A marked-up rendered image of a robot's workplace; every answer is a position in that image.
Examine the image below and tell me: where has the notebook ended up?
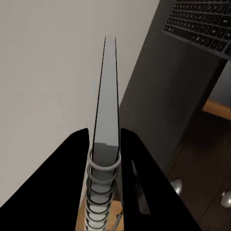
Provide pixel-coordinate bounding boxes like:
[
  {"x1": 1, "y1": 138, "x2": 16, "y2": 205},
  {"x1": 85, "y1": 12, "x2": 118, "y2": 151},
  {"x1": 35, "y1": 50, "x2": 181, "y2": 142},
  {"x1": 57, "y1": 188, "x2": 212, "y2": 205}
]
[{"x1": 84, "y1": 36, "x2": 121, "y2": 231}]

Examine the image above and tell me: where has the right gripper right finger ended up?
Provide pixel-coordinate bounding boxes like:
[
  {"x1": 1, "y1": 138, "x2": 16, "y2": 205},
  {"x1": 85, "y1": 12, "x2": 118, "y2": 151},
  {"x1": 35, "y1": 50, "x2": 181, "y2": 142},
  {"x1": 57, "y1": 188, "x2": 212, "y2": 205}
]
[{"x1": 120, "y1": 128, "x2": 202, "y2": 231}]

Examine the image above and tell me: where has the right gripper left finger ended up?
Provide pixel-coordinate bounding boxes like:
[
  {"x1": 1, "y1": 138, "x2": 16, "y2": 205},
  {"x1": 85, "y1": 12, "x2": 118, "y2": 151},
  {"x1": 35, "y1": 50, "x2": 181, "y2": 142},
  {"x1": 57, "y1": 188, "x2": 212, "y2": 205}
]
[{"x1": 0, "y1": 128, "x2": 90, "y2": 231}]

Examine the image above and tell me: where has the keyboard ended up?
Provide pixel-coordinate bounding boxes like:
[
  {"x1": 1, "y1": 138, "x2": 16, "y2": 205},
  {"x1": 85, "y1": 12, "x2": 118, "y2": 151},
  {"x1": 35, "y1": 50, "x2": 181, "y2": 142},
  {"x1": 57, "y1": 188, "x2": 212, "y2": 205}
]
[{"x1": 162, "y1": 0, "x2": 231, "y2": 61}]

